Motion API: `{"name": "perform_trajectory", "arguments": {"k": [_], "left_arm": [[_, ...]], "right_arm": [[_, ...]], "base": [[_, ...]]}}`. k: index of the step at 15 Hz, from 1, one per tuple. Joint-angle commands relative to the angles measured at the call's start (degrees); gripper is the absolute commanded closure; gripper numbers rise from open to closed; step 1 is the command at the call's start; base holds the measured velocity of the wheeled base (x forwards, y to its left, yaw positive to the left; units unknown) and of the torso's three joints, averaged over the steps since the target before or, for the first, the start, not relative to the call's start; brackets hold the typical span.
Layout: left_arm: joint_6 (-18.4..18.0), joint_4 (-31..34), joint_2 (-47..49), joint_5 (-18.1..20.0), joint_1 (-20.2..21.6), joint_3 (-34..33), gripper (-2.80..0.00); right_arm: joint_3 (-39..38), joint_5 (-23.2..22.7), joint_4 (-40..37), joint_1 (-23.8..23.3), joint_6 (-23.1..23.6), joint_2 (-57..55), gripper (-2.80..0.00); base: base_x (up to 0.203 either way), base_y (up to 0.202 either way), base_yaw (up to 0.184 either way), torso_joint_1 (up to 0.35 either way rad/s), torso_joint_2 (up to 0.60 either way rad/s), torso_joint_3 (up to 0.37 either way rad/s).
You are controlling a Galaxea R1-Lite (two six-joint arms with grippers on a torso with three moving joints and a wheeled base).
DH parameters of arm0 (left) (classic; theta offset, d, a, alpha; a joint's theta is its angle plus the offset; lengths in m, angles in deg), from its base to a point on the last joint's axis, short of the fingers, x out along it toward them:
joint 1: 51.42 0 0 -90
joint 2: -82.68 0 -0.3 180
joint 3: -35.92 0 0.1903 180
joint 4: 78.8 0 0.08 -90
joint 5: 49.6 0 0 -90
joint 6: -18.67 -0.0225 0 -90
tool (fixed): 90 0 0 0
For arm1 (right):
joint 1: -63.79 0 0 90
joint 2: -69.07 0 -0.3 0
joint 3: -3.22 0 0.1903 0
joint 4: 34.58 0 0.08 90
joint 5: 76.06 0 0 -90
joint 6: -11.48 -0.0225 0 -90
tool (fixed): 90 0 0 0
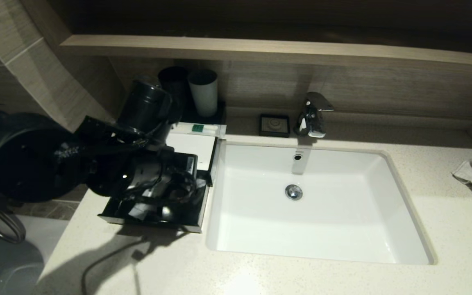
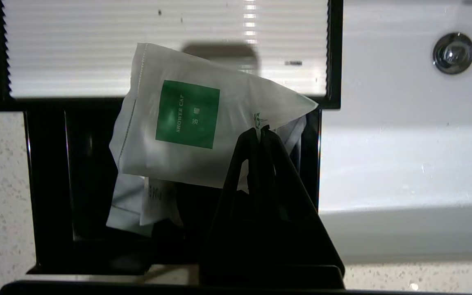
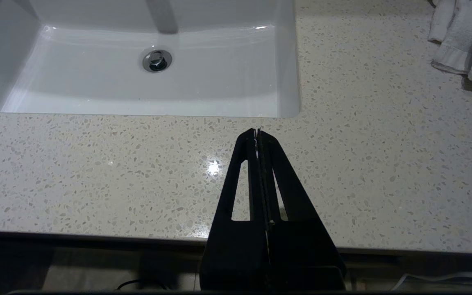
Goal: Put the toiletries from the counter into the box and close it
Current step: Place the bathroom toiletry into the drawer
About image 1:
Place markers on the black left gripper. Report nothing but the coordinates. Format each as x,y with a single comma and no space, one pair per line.
176,168

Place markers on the glossy black unlined drawer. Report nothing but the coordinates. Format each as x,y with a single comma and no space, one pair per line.
187,215

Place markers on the long clear packet green label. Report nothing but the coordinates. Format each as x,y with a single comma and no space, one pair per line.
203,128
139,211

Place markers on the dark metal cup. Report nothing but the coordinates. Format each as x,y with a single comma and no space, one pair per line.
174,78

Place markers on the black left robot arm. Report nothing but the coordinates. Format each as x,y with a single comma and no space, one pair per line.
35,155

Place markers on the white cup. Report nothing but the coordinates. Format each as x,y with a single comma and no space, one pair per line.
204,98

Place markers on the black square soap dish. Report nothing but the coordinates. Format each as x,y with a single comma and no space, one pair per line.
274,125

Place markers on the chrome sink drain plug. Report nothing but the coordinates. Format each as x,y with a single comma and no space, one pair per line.
293,192

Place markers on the chrome sink faucet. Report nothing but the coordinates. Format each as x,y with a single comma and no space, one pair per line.
314,119

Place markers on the white bathtub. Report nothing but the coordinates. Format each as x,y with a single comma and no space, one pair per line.
43,237

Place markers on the white ceramic sink basin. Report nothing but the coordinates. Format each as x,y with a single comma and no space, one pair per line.
322,229

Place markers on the wooden wall shelf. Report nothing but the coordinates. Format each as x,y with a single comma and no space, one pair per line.
260,49

